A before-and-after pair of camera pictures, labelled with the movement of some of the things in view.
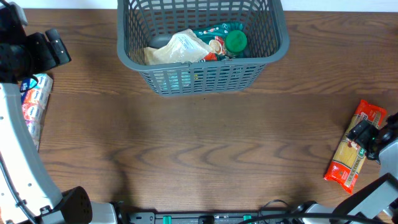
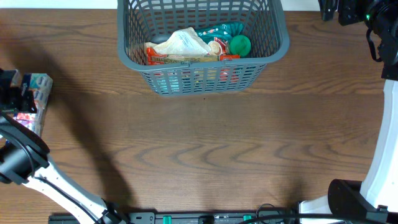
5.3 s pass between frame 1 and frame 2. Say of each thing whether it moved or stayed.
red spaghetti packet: moved
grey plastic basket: stayed
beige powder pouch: stayed
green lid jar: moved
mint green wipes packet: moved
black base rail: stayed
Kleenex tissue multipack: stayed
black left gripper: moved
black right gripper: moved
